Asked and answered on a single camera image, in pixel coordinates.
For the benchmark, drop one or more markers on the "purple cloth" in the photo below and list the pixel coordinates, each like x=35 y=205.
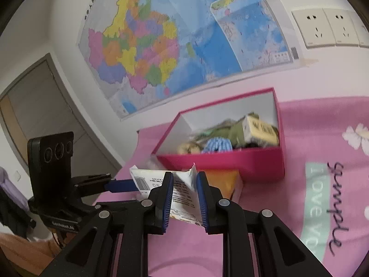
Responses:
x=5 y=179

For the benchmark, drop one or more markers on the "cream printed pack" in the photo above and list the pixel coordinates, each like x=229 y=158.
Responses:
x=259 y=129

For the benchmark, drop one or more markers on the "grey door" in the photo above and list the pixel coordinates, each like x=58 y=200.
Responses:
x=43 y=106

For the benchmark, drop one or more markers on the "white wall socket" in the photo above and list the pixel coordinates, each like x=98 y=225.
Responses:
x=312 y=27
x=343 y=27
x=363 y=36

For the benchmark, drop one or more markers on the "white printed packet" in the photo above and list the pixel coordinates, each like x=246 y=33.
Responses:
x=181 y=190

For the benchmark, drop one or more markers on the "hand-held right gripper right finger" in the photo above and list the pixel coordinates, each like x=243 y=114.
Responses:
x=201 y=202

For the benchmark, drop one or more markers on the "green plush toy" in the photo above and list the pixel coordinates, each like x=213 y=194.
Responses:
x=235 y=134

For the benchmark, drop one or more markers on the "pink printed blanket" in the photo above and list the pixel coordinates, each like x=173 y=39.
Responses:
x=302 y=138

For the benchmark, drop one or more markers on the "orange packet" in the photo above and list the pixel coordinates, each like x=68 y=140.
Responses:
x=224 y=183

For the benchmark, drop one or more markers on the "colourful wall map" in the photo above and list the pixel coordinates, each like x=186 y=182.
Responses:
x=173 y=34

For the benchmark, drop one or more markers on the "dark cloth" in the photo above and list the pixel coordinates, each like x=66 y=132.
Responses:
x=14 y=213

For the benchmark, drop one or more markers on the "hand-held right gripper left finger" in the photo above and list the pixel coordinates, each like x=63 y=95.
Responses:
x=168 y=199

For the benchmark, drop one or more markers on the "beige plush toy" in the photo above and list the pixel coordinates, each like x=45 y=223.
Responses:
x=188 y=147

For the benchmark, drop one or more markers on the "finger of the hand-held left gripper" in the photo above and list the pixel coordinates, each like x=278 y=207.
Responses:
x=122 y=186

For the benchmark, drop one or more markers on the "pink cardboard box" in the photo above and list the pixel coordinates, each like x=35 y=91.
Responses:
x=219 y=164

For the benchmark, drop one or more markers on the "blue striped cloth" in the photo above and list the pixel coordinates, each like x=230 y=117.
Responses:
x=216 y=145

